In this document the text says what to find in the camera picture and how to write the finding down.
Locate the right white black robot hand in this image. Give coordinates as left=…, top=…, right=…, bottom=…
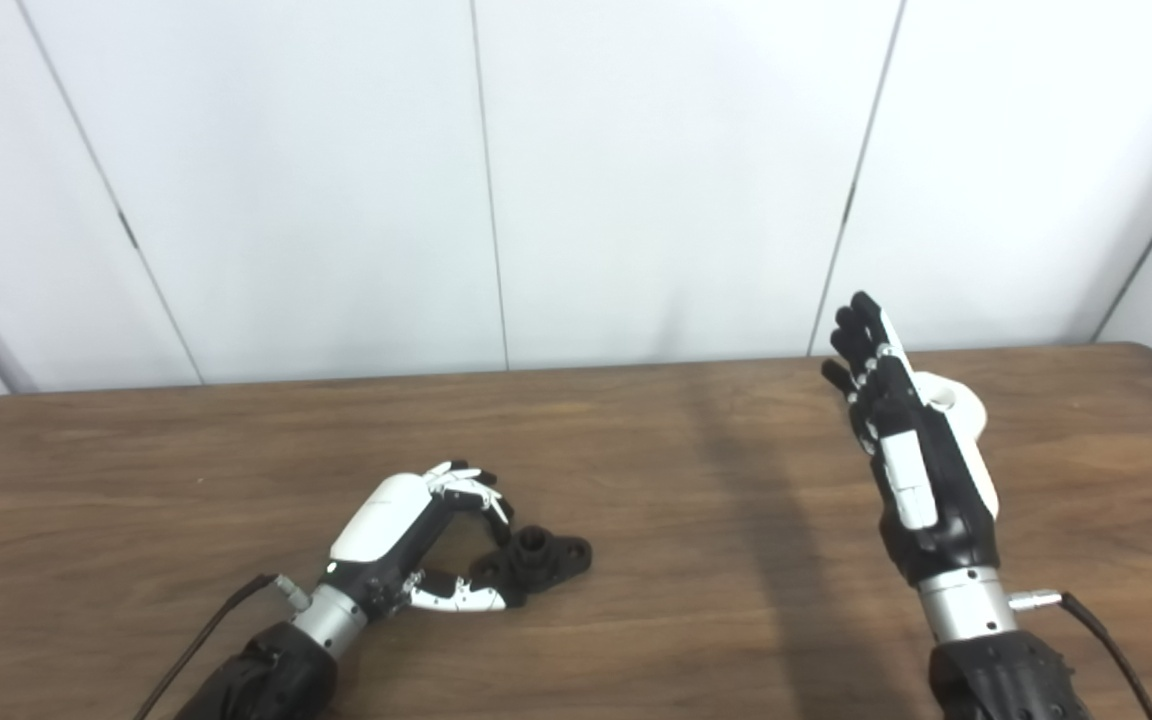
left=821, top=291, right=1000, bottom=589

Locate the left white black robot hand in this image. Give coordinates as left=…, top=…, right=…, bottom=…
left=321, top=460, right=515, bottom=619

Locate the round white plastic piece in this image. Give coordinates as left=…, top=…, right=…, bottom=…
left=911, top=371, right=988, bottom=451

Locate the black plastic holder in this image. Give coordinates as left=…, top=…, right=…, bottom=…
left=469, top=527, right=594, bottom=608

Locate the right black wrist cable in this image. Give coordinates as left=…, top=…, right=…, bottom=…
left=1008, top=589, right=1152, bottom=720

